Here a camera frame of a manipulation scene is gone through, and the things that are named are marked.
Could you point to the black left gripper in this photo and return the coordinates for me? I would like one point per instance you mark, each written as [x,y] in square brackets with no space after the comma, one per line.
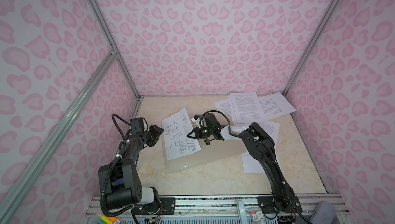
[156,131]

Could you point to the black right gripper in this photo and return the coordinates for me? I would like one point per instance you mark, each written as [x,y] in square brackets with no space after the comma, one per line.
[197,133]

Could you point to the translucent beige file folder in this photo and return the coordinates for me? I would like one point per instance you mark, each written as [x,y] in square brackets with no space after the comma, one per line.
[217,150]

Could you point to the technical drawing paper sheet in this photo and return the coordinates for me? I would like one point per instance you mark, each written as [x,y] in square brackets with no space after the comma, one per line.
[176,128]

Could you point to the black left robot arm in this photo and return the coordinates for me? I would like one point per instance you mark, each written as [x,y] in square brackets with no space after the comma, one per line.
[120,186]

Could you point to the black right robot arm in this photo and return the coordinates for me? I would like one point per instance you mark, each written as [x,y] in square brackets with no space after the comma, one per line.
[261,147]

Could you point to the underlying printed paper sheet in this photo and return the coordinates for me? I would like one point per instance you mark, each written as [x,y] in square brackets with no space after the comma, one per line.
[225,107]

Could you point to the central printed text sheet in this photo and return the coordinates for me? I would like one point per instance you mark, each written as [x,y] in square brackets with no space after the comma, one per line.
[247,108]

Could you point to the blank white paper sheet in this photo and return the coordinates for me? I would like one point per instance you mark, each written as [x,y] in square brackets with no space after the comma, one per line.
[252,166]

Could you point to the right printed text sheet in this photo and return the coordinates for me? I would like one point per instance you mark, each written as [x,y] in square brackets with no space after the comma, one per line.
[275,105]

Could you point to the small labelled plastic bag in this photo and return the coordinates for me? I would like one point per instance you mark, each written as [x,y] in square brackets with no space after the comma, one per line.
[257,216]

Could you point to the highlighter marker pack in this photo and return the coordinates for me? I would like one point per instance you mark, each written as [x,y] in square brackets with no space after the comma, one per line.
[102,219]

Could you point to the grey foam roll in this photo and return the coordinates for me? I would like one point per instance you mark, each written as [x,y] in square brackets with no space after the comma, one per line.
[324,213]

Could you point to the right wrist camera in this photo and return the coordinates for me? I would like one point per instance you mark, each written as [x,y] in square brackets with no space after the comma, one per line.
[209,120]

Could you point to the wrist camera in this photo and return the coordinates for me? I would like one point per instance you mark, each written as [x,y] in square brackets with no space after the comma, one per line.
[138,125]
[209,120]

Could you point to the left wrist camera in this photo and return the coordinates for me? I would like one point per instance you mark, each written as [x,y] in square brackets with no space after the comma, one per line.
[138,125]

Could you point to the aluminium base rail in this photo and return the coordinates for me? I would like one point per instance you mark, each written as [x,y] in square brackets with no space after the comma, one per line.
[233,209]

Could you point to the diagonal aluminium frame bar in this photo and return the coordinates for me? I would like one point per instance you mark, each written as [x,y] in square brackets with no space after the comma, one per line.
[31,173]

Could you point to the left corner aluminium post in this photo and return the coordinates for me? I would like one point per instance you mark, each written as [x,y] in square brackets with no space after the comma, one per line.
[94,5]

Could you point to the corner aluminium post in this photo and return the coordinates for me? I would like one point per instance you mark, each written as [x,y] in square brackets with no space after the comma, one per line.
[323,22]
[94,5]

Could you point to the right corner aluminium post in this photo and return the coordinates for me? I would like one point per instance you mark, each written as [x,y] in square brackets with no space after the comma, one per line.
[323,22]

